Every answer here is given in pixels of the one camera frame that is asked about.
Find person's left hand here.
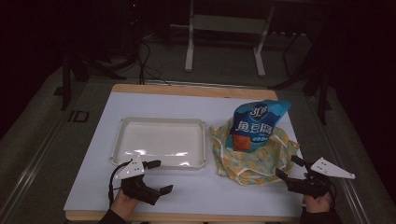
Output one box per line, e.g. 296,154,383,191
109,188,140,219

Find black metal stand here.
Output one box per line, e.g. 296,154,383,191
270,59,333,126
59,46,127,112

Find white plastic tray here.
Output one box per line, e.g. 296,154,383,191
109,116,207,171

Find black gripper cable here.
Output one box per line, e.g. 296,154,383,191
107,161,133,207

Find yellow green patterned cloth bag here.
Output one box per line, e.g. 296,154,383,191
208,118,301,188

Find person's right hand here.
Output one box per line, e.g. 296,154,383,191
303,191,334,214

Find white table mat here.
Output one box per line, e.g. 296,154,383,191
63,91,308,218

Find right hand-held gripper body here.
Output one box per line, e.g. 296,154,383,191
286,156,356,200

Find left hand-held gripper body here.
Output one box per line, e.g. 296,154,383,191
114,156,163,206

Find white metal stand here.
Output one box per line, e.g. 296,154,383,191
184,0,276,78

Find blue snack packet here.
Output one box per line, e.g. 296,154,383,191
225,99,293,154

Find black floor bracket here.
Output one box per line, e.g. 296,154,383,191
67,109,91,123

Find black floor cables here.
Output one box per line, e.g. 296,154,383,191
135,38,173,87

